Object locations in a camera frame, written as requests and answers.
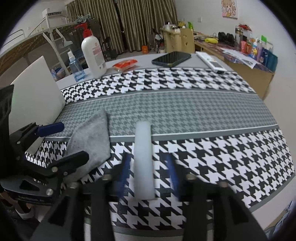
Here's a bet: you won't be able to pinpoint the grey towel cloth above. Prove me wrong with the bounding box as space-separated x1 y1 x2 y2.
63 108 110 184

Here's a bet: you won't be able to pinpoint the white foam stick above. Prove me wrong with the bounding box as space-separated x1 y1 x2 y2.
133 121 155 200

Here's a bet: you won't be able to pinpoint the white styrofoam box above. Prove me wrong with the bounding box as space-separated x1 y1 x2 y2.
9 56 65 157

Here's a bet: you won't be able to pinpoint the white lotion pump bottle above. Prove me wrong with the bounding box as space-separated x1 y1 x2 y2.
75 23 107 79

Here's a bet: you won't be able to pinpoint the houndstooth table mat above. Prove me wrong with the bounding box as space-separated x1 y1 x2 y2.
27 67 295 235

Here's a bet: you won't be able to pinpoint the metal bunk bed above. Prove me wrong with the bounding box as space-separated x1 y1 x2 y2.
1 14 77 75

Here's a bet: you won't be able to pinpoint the black folding chair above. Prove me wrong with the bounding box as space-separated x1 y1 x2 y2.
102 37 117 61

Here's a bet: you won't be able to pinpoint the red snack packet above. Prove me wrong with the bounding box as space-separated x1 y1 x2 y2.
112 59 138 72

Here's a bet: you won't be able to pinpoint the white air conditioner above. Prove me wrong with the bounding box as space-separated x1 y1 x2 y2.
42 8 63 18

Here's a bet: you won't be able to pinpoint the orange box on floor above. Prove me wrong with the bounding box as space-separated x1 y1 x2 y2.
142 45 149 54

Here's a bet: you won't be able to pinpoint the brown curtains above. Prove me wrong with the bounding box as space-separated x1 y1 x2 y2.
66 0 177 54

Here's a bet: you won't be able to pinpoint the wooden desk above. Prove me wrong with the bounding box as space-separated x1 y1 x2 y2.
160 28 274 99

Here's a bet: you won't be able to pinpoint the black smartphone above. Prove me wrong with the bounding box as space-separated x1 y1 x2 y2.
152 51 191 68

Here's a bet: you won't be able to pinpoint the white remote control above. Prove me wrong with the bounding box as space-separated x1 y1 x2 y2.
196 51 227 73

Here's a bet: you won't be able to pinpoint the white papers on desk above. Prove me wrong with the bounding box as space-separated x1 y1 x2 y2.
222 48 258 69

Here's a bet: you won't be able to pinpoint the smiley wooden chair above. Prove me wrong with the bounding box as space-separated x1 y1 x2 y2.
180 28 195 53

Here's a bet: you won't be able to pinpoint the toiletry bottles group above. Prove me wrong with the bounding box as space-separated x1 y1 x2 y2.
235 25 278 72

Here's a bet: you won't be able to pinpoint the yellow object on desk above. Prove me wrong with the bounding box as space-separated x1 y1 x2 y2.
204 38 219 44

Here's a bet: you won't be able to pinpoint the black bag on desk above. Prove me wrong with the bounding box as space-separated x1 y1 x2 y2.
218 32 235 47

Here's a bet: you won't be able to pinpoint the cartoon girl poster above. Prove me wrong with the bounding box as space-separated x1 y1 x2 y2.
221 0 238 19

